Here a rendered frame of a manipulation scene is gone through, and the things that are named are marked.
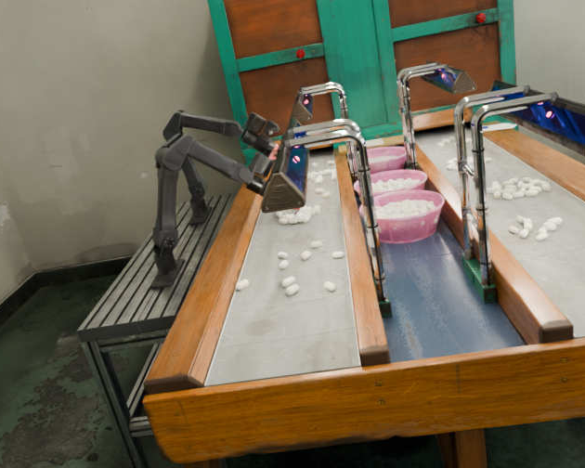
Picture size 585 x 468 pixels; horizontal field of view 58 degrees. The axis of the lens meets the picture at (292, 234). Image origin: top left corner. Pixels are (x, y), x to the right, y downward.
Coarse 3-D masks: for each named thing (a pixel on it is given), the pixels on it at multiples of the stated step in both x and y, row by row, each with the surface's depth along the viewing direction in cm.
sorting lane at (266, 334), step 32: (320, 160) 259; (256, 224) 186; (288, 224) 180; (320, 224) 174; (256, 256) 158; (288, 256) 153; (320, 256) 149; (256, 288) 137; (320, 288) 131; (256, 320) 121; (288, 320) 119; (320, 320) 116; (352, 320) 113; (224, 352) 111; (256, 352) 109; (288, 352) 107; (320, 352) 105; (352, 352) 103
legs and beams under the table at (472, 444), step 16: (464, 432) 106; (480, 432) 106; (448, 448) 147; (464, 448) 108; (480, 448) 107; (192, 464) 112; (208, 464) 112; (448, 464) 142; (464, 464) 109; (480, 464) 109
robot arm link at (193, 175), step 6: (180, 132) 221; (186, 156) 221; (186, 162) 222; (192, 162) 223; (186, 168) 223; (192, 168) 223; (186, 174) 223; (192, 174) 223; (198, 174) 226; (192, 180) 224; (198, 180) 224; (192, 186) 225; (198, 186) 225; (204, 186) 228; (192, 192) 226; (204, 192) 226
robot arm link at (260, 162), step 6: (258, 156) 184; (264, 156) 185; (252, 162) 185; (258, 162) 184; (264, 162) 184; (270, 162) 185; (252, 168) 184; (258, 168) 184; (264, 168) 184; (270, 168) 186; (240, 174) 179; (246, 174) 180; (252, 174) 181; (264, 174) 185; (246, 180) 180
